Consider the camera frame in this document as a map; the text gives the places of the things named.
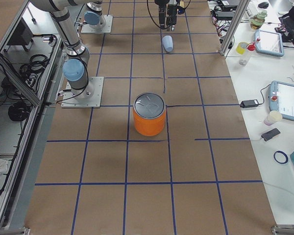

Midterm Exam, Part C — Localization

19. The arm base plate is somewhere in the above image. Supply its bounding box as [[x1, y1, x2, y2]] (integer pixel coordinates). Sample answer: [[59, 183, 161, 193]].
[[61, 76, 104, 108], [81, 13, 113, 34]]

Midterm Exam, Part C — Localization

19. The yellow tape roll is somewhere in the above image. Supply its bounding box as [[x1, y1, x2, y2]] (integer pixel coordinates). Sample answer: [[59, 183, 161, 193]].
[[236, 42, 248, 55]]

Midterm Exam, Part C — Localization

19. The black power adapter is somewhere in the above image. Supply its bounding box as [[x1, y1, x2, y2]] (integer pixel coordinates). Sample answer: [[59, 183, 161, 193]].
[[240, 99, 260, 108]]

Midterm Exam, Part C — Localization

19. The aluminium frame post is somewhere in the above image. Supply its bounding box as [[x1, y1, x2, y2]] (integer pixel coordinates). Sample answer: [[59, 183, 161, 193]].
[[219, 0, 249, 56]]

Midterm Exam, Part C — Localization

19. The light blue plastic cup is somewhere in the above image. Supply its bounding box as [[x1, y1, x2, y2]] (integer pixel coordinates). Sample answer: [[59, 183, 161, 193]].
[[162, 35, 173, 52]]

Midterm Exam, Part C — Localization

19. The black smartphone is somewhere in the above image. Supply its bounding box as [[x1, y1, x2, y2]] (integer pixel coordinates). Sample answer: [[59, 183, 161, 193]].
[[261, 128, 281, 141]]

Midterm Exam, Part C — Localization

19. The blue teach pendant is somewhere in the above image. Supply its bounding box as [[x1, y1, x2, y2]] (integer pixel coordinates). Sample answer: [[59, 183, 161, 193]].
[[254, 29, 284, 57], [269, 81, 294, 121]]

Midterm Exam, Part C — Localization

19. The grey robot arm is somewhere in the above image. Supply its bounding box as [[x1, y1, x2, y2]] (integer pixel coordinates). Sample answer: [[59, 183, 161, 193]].
[[31, 0, 106, 103], [84, 0, 106, 28]]

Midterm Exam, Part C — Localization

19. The orange cylindrical container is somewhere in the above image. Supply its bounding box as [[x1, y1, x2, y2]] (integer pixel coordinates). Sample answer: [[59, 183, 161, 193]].
[[133, 93, 166, 136]]

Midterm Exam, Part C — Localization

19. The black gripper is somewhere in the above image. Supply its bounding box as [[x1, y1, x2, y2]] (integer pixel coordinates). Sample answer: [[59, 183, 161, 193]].
[[157, 0, 177, 31]]

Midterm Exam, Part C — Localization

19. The white paper cup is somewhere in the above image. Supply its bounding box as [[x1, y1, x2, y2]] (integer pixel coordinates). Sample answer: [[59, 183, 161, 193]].
[[264, 111, 283, 126]]

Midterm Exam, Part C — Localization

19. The blue tape ring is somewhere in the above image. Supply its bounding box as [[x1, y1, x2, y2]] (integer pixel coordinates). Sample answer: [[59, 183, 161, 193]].
[[273, 151, 289, 165]]

